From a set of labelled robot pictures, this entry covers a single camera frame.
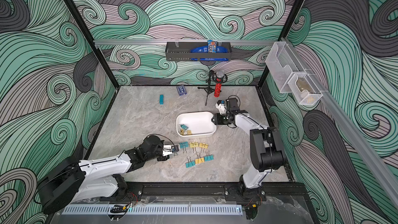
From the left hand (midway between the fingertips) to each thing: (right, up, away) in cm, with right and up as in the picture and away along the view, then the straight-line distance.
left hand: (172, 142), depth 85 cm
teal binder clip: (+6, +7, +8) cm, 12 cm away
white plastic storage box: (+13, +8, +12) cm, 20 cm away
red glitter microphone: (+27, +39, +5) cm, 48 cm away
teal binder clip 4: (+10, -10, -3) cm, 15 cm away
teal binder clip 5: (+20, -8, -1) cm, 22 cm away
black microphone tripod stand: (+24, +38, +11) cm, 46 cm away
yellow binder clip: (+8, +4, +8) cm, 12 cm away
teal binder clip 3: (+6, -2, +1) cm, 7 cm away
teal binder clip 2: (+3, +1, -12) cm, 13 cm away
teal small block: (-13, +24, +29) cm, 40 cm away
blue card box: (+2, +31, +32) cm, 45 cm away
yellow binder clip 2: (+12, -2, +1) cm, 12 cm away
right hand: (+26, +11, +9) cm, 30 cm away
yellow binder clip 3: (+18, -2, +3) cm, 18 cm away
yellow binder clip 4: (+15, -9, -2) cm, 18 cm away
